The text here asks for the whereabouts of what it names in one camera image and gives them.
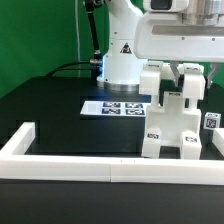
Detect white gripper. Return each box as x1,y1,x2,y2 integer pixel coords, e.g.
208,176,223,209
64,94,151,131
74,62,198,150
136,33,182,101
134,0,224,89

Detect white chair seat block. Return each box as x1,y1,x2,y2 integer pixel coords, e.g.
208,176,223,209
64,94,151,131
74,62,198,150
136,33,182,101
143,91,201,147

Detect white chair back frame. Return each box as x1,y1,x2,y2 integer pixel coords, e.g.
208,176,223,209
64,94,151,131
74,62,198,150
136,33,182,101
139,61,206,100

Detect white paper marker sheet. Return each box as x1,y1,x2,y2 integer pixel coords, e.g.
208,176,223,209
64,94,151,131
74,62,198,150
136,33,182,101
81,101,148,117

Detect black robot cable hose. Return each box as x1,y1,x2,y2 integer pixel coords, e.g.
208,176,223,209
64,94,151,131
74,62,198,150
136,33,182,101
45,0,103,78

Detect thin white hanging cable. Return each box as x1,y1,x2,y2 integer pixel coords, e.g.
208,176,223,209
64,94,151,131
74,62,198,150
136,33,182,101
76,0,82,78

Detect white U-shaped fence frame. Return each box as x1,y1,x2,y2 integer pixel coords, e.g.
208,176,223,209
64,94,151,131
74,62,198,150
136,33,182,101
0,122,224,186

